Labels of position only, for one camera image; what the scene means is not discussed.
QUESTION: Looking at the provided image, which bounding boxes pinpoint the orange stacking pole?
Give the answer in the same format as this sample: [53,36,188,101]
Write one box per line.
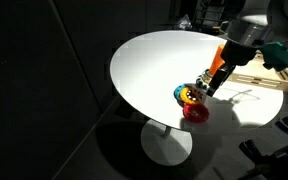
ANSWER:
[209,44,224,75]

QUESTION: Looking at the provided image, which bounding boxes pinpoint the white table pedestal base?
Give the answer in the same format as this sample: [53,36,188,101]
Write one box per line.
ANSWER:
[140,120,193,166]

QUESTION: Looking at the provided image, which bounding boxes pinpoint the robot arm with teal cover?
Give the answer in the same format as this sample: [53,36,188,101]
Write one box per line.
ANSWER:
[207,0,288,97]

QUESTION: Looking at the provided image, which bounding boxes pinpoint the blue dotted ring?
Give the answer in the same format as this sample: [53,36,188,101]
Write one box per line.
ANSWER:
[173,84,190,102]

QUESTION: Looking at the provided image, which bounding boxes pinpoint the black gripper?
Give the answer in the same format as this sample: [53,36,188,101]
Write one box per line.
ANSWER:
[206,40,256,97]

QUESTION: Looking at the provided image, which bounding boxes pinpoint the black white striped base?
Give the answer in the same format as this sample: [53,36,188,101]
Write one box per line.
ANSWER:
[196,75,211,90]

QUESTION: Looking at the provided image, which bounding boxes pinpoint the yellow bumpy ring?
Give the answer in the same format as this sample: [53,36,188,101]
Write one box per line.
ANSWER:
[179,86,206,106]

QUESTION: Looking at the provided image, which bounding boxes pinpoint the wooden tray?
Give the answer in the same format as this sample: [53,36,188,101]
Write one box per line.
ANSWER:
[228,51,288,92]

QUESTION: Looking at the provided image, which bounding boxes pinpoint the black tripod equipment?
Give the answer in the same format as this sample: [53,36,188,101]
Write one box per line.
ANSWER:
[238,116,288,180]

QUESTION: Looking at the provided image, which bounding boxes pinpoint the red textured ring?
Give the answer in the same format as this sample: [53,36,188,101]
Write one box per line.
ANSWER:
[182,103,210,124]

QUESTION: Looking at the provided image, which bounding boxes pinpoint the green teal stacked ring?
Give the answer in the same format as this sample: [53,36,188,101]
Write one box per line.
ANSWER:
[201,68,215,84]

